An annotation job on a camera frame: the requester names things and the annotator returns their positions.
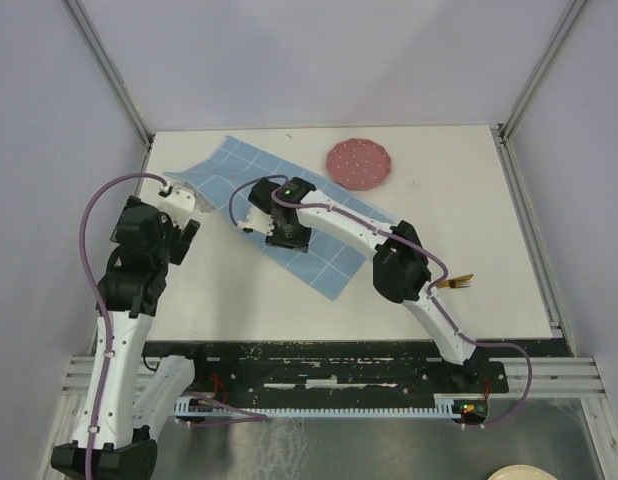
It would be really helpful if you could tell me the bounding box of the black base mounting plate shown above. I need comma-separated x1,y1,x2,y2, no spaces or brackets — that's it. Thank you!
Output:
143,341,509,409

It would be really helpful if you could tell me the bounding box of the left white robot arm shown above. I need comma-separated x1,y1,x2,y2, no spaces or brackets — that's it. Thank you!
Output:
51,190,210,479

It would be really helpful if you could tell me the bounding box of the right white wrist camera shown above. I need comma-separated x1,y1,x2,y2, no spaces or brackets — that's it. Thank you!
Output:
237,206,274,236

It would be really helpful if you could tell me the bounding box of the cream plate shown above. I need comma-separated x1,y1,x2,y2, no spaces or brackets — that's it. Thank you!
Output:
488,464,557,480

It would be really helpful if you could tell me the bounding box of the right aluminium frame post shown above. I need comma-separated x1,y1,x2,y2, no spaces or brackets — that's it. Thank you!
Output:
499,0,590,139

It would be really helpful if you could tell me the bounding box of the blue checked cloth placemat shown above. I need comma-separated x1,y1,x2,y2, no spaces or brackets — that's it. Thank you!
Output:
164,135,392,300

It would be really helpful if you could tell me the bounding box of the light blue cable duct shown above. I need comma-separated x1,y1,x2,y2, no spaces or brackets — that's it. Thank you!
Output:
172,396,460,420

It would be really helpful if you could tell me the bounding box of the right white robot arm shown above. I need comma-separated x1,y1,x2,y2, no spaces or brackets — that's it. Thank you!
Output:
243,177,485,391

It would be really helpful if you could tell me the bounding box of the pink dotted plate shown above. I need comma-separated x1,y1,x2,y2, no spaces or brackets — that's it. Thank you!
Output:
325,138,392,191

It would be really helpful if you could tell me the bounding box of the left aluminium frame post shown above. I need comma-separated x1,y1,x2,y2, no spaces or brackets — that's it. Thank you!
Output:
61,0,153,145

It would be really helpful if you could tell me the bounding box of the green handled gold fork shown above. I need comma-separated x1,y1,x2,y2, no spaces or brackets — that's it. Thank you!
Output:
437,280,471,289

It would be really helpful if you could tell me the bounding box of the green handled gold knife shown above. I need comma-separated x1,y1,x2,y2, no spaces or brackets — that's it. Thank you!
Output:
440,273,474,288

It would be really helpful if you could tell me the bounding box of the aluminium frame post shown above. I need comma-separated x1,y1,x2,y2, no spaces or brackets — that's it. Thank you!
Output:
499,0,590,139
61,0,153,145

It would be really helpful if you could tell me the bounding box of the clear plastic cup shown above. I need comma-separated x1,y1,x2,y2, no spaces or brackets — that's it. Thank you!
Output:
186,183,216,213

